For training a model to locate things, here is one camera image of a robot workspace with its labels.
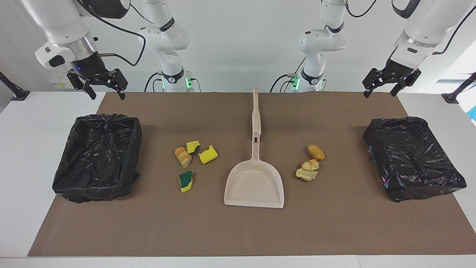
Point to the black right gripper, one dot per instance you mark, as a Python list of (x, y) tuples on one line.
[(89, 67)]

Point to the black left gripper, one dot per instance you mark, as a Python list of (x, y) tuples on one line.
[(399, 69)]

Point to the brown bread roll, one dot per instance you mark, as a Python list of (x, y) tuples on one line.
[(316, 152)]

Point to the cut orange striped croissant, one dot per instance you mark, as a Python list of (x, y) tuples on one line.
[(183, 157)]

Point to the small yellow sponge piece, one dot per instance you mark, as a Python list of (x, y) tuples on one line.
[(193, 146)]

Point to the small striped croissant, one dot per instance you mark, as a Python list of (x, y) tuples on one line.
[(310, 165)]

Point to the long pale croissant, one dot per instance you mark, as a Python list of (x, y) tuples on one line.
[(306, 174)]

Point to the notched yellow sponge piece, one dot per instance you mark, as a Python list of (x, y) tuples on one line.
[(207, 155)]

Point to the green and yellow sponge piece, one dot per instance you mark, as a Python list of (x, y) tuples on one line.
[(185, 181)]

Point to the beige brush with black bristles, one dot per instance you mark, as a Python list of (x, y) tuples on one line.
[(256, 123)]

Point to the beige plastic dustpan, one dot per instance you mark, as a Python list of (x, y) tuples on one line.
[(254, 186)]

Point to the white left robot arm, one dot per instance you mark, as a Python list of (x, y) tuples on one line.
[(319, 41)]

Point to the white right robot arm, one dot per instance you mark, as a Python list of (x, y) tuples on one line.
[(163, 37)]

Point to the open bin with black bag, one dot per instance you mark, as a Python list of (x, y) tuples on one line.
[(93, 160)]

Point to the bin covered by black bag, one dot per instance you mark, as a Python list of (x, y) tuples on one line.
[(409, 160)]

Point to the black stand with clamp base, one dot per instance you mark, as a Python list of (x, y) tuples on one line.
[(19, 95), (452, 98)]

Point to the blue object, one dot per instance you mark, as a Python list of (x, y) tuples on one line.
[(473, 113)]

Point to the brown table mat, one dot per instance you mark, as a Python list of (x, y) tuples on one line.
[(238, 230)]

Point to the white wall socket boxes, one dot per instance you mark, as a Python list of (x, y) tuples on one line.
[(59, 81)]

